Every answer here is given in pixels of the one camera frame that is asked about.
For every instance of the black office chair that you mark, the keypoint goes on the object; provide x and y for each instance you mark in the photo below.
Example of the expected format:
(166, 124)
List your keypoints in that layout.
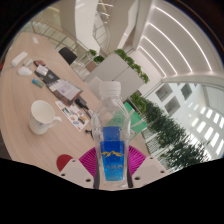
(68, 54)

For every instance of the ceiling strip lights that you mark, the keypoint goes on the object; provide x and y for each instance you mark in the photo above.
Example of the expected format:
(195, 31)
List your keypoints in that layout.
(173, 36)

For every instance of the dark red phone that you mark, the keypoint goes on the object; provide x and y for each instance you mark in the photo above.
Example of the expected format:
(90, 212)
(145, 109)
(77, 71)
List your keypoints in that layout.
(39, 62)

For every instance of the white computer mouse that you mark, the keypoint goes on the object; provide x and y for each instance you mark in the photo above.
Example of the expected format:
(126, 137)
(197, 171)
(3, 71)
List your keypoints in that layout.
(24, 71)

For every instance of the white ceramic mug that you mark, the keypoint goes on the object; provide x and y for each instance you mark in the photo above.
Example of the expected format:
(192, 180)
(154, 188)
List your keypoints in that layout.
(41, 116)

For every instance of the green hedge row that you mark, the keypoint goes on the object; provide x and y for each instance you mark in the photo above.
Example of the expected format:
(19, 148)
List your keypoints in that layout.
(166, 133)

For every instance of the brown booklet with white paper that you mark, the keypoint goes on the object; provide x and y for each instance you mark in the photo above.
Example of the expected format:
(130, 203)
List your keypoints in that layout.
(65, 89)

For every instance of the glass railing with wooden handrail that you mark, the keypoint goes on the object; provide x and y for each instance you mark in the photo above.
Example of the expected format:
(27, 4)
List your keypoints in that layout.
(50, 31)

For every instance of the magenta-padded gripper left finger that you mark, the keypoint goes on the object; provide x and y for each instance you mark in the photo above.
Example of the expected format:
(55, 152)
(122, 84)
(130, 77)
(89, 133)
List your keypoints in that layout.
(87, 163)

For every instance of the small white adapter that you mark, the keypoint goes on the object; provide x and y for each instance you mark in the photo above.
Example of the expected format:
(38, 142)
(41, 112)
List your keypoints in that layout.
(27, 62)

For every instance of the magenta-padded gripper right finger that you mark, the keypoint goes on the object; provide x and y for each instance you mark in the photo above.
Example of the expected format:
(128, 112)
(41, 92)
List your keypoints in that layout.
(136, 160)

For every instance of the small black box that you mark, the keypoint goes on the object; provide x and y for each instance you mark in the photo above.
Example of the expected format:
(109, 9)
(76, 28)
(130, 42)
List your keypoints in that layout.
(81, 101)

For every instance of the white power strip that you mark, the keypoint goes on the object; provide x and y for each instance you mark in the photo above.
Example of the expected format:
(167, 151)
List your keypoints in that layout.
(19, 58)

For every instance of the small white paper note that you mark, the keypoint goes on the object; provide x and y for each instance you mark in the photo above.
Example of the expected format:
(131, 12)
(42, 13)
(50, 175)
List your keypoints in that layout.
(35, 40)

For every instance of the white sticker sheet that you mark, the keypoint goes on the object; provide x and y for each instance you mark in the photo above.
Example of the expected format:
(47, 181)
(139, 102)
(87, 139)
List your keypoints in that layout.
(73, 115)

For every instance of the white card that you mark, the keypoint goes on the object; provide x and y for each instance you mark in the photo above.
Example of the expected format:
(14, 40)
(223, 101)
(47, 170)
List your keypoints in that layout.
(41, 70)

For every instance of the white cabinet topped with plants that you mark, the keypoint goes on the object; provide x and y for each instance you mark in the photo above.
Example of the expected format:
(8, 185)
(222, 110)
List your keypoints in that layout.
(116, 71)

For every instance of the low planter with green plants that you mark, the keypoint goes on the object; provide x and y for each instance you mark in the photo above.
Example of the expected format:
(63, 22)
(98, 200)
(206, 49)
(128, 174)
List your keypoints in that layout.
(96, 57)

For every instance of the clear water bottle blue label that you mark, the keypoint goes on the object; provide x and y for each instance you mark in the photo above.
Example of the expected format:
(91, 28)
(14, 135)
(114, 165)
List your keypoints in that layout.
(111, 133)

